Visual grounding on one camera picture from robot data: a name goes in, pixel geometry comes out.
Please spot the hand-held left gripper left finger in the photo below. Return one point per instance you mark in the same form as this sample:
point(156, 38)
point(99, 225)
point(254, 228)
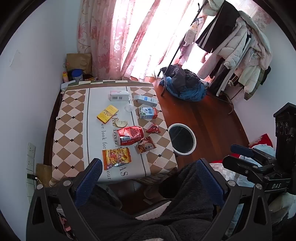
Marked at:
point(89, 183)

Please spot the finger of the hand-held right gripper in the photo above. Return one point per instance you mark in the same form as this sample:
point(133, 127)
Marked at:
point(242, 150)
point(240, 167)

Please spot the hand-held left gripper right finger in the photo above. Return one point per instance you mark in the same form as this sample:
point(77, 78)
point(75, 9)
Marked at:
point(210, 183)

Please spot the white round trash bin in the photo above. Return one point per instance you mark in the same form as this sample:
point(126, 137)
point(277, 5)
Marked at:
point(183, 153)

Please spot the crushed red can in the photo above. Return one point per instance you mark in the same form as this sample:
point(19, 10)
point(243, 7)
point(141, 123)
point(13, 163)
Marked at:
point(129, 135)

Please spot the yellow cardboard box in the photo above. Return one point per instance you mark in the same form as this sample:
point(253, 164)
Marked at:
point(107, 113)

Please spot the light blue cloth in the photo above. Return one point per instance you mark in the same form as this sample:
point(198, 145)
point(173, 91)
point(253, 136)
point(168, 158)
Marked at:
point(261, 148)

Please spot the red cloth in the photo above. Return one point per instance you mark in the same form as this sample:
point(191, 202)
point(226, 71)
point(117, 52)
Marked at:
point(266, 139)

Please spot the orange snack bag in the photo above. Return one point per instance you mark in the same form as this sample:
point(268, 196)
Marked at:
point(115, 157)

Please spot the checkered tablecloth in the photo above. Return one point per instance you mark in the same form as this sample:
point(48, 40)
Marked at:
point(74, 129)

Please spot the cream cloth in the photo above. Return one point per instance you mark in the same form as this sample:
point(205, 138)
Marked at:
point(282, 204)

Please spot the wooden table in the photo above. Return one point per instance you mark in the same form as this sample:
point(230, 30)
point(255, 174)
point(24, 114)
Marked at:
point(49, 129)

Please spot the brown snack packet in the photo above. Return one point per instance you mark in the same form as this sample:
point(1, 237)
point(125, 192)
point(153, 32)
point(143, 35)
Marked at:
point(146, 145)

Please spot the small red snack wrapper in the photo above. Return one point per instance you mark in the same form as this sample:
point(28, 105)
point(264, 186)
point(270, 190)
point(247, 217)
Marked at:
point(153, 129)

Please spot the pile of dark blue clothes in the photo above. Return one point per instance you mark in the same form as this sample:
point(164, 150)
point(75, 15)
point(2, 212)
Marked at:
point(188, 92)

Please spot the clear plastic lid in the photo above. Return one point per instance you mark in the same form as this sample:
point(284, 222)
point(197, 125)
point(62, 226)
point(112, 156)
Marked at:
point(129, 107)

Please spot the white box with barcode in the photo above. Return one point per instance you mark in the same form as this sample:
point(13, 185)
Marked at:
point(119, 93)

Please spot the black jacket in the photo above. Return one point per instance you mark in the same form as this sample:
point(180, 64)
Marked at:
point(180, 74)

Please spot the white and blue carton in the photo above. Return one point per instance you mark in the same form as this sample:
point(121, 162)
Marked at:
point(145, 100)

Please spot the blue lidded canister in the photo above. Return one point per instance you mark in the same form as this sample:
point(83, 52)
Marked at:
point(77, 75)

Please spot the orange bottle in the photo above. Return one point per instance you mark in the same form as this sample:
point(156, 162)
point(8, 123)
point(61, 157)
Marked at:
point(65, 76)

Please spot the brown paper bag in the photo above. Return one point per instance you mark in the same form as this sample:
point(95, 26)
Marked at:
point(78, 61)

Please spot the black metal clothes rack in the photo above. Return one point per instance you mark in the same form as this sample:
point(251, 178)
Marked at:
point(185, 34)

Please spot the pink floral curtain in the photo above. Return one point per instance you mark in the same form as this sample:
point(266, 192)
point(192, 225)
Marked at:
point(108, 34)

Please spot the white wall socket strip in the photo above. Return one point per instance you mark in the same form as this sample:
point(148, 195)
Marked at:
point(31, 149)

